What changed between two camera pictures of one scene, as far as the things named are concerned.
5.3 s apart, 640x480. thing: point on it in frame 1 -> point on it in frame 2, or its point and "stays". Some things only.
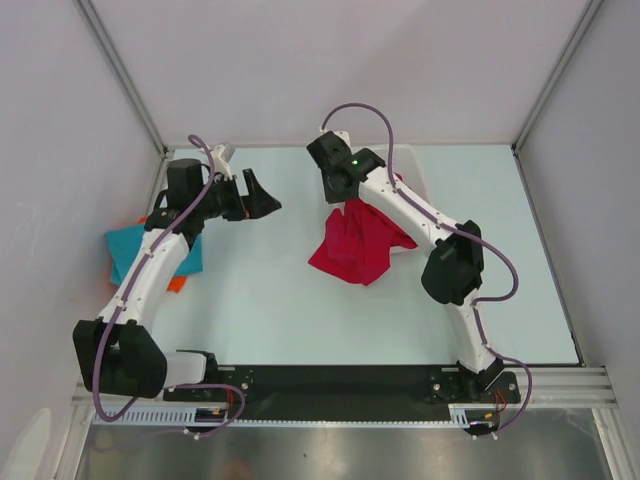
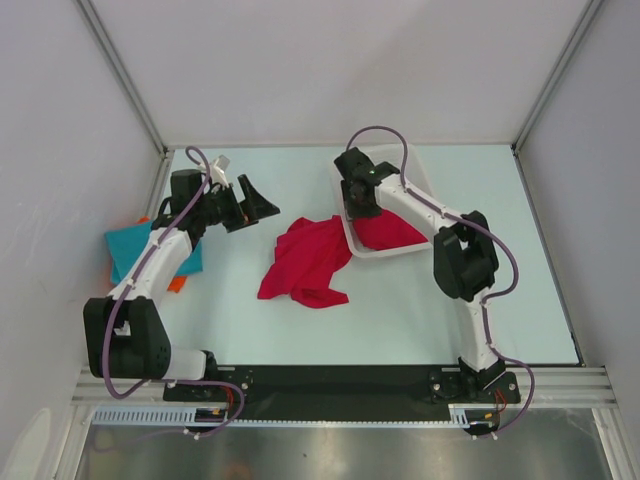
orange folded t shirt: x=176 y=283 stays
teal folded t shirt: x=124 y=244 stays
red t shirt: x=357 y=242 -> x=307 y=256
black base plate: x=348 y=388 stays
